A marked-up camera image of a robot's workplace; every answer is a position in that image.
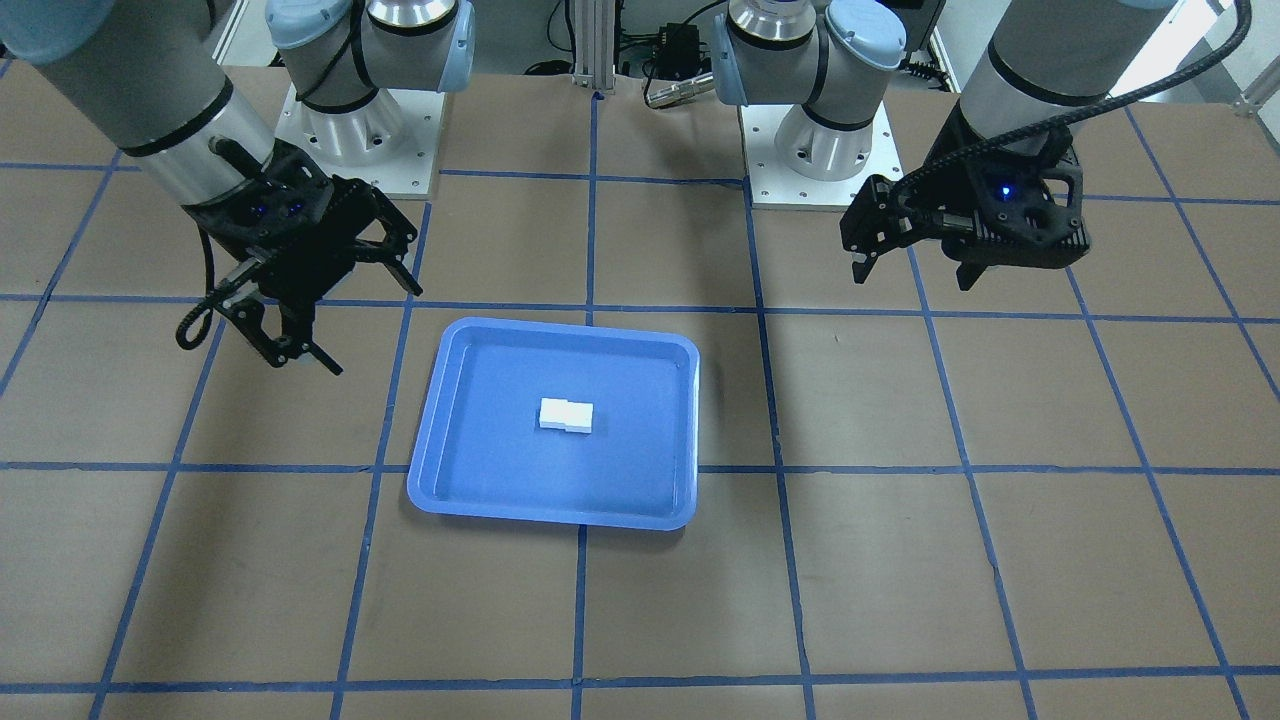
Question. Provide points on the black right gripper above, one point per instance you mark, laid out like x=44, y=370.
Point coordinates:
x=303, y=268

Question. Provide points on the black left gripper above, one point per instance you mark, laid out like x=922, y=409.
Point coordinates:
x=937, y=171

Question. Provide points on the white block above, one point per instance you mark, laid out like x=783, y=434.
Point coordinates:
x=575, y=417
x=554, y=413

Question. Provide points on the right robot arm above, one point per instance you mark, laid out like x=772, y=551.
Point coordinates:
x=142, y=72

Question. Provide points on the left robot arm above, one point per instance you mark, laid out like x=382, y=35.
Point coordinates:
x=1049, y=64

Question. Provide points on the blue plastic tray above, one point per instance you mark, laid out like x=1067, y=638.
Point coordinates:
x=481, y=453

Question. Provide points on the silver metal connector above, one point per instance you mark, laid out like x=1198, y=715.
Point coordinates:
x=680, y=92

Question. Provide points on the black power adapter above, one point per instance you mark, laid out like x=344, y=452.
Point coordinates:
x=678, y=52

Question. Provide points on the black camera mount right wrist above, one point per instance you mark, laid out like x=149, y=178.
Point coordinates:
x=271, y=203

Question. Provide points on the black camera mount wrist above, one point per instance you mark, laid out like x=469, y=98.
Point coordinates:
x=271, y=203
x=1007, y=208

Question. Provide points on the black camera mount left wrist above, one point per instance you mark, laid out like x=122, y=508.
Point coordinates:
x=1007, y=208

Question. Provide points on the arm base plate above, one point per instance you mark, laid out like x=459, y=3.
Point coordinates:
x=391, y=143
x=795, y=164

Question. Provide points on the aluminium frame post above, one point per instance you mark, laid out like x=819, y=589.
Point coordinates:
x=594, y=42

